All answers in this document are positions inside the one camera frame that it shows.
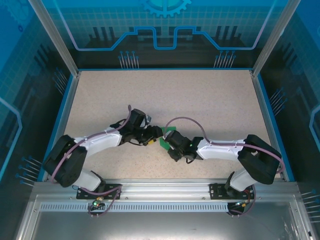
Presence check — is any green paper sheet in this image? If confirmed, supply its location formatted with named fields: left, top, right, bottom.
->
left=158, top=126, right=177, bottom=151

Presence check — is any steel tray panel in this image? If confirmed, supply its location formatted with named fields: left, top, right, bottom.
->
left=13, top=193, right=315, bottom=240

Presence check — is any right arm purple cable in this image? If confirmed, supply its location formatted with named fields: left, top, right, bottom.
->
left=164, top=116, right=286, bottom=217

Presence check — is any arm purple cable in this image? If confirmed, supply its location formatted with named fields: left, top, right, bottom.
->
left=164, top=116, right=286, bottom=217
left=51, top=104, right=132, bottom=217

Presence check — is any aluminium mounting rail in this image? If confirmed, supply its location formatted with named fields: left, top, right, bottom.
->
left=33, top=177, right=300, bottom=201

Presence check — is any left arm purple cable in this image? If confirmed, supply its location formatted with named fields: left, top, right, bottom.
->
left=51, top=104, right=132, bottom=217

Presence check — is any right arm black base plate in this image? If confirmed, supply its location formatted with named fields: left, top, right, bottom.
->
left=209, top=182, right=256, bottom=200

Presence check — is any slotted grey cable duct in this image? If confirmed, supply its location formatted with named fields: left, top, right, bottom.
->
left=39, top=202, right=293, bottom=213

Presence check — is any aluminium side rail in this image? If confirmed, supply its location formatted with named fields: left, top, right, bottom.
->
left=249, top=69, right=288, bottom=182
left=41, top=71, right=82, bottom=183

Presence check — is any cable connector with green light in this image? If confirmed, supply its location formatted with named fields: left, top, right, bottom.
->
left=91, top=196, right=105, bottom=208
left=233, top=199, right=251, bottom=209

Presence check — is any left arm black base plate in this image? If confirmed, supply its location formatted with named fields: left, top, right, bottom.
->
left=76, top=183, right=123, bottom=200

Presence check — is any aluminium frame post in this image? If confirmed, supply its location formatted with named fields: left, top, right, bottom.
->
left=250, top=0, right=302, bottom=77
left=28, top=0, right=82, bottom=77

